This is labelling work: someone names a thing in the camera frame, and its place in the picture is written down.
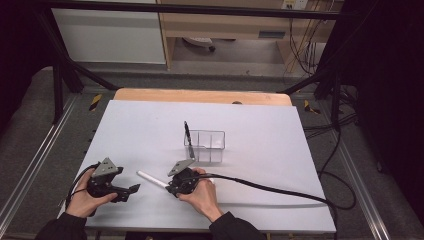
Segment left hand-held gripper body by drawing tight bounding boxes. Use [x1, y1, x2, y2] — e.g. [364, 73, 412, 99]
[86, 156, 125, 199]

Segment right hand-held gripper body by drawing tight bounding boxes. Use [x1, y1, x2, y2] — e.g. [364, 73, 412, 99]
[167, 158, 202, 197]

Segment white marker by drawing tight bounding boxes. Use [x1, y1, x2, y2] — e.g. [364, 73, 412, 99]
[136, 170, 172, 190]

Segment clear plastic organizer box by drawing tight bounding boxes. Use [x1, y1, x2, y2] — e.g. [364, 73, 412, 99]
[182, 129, 227, 164]

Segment black pen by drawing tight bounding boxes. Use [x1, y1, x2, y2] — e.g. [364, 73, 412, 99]
[183, 120, 197, 160]

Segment person's right hand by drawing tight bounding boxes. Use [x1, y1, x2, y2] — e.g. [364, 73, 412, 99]
[177, 167, 224, 223]

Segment person's left hand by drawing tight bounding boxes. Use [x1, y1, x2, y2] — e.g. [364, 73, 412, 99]
[64, 167, 120, 219]

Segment yellow and black tape strip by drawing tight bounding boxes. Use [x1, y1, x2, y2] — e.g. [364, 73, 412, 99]
[88, 93, 103, 113]
[303, 99, 322, 115]

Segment black metal stand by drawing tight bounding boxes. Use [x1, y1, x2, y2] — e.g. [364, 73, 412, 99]
[279, 63, 345, 132]
[34, 5, 120, 125]

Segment white cabinet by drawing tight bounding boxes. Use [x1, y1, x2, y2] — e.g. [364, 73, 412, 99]
[50, 0, 167, 65]

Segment office chair base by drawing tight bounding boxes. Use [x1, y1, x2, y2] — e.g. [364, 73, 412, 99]
[182, 36, 217, 53]

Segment black curtain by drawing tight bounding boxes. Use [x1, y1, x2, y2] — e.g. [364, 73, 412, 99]
[316, 0, 424, 218]
[0, 0, 56, 138]

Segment wooden desk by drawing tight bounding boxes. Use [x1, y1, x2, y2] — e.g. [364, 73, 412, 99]
[156, 0, 345, 71]

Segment black metal crossbar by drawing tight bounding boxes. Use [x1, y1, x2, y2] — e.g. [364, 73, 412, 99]
[33, 0, 355, 21]

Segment left hand-held gripper cable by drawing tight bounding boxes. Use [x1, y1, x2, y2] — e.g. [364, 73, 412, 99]
[65, 162, 101, 209]

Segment hand-held gripper cable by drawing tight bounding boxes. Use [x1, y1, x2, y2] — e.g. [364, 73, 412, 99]
[190, 170, 358, 240]
[65, 162, 101, 209]

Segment aluminium floor rail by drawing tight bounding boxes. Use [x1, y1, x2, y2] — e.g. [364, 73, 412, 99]
[331, 131, 392, 240]
[0, 94, 80, 229]

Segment right hand-held gripper cable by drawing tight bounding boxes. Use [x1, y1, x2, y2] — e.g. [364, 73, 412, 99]
[190, 170, 358, 240]

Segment black floor cables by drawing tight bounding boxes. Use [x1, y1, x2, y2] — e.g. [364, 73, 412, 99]
[302, 84, 359, 141]

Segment hanging cable bundle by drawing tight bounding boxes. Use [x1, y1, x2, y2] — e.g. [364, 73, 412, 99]
[287, 14, 323, 77]

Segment white wall socket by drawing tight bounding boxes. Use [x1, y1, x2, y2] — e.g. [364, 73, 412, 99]
[280, 0, 310, 11]

